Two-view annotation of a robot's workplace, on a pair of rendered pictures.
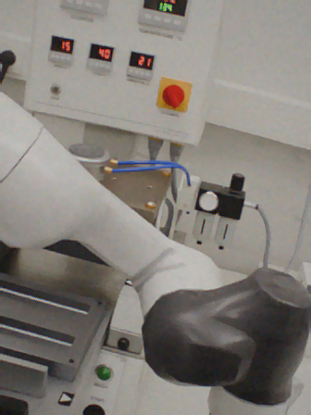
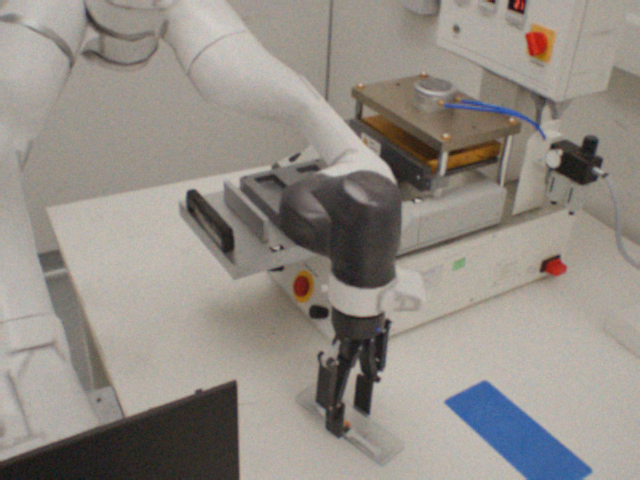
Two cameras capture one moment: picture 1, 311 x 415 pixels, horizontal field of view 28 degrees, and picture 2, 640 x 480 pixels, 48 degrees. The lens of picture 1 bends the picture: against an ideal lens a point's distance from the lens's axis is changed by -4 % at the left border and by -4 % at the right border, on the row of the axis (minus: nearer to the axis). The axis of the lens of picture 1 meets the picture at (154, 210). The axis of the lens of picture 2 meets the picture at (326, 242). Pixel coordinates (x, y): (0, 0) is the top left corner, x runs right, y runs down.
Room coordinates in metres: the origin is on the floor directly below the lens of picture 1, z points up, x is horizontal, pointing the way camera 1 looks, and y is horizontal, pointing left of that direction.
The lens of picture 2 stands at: (0.04, -0.73, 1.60)
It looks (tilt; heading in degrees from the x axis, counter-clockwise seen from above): 33 degrees down; 51
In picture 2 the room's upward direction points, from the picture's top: 3 degrees clockwise
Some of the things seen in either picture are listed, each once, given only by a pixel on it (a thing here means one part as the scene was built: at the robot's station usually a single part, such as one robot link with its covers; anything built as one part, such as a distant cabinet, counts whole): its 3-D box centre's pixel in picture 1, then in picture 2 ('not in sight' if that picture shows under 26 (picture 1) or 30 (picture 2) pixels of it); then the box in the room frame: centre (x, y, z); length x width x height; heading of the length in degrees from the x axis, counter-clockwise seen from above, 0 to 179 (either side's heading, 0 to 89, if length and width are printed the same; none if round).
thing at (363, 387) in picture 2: not in sight; (363, 395); (0.61, -0.14, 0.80); 0.03 x 0.01 x 0.07; 99
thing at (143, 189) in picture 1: (97, 182); (451, 118); (0.99, 0.10, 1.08); 0.31 x 0.24 x 0.13; 85
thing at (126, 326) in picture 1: (142, 293); (438, 217); (0.88, -0.01, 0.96); 0.26 x 0.05 x 0.07; 175
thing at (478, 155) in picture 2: not in sight; (432, 128); (0.96, 0.12, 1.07); 0.22 x 0.17 x 0.10; 85
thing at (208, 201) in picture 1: (216, 210); (567, 171); (1.07, -0.11, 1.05); 0.15 x 0.05 x 0.15; 85
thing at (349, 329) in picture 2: not in sight; (357, 327); (0.58, -0.15, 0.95); 0.08 x 0.08 x 0.09
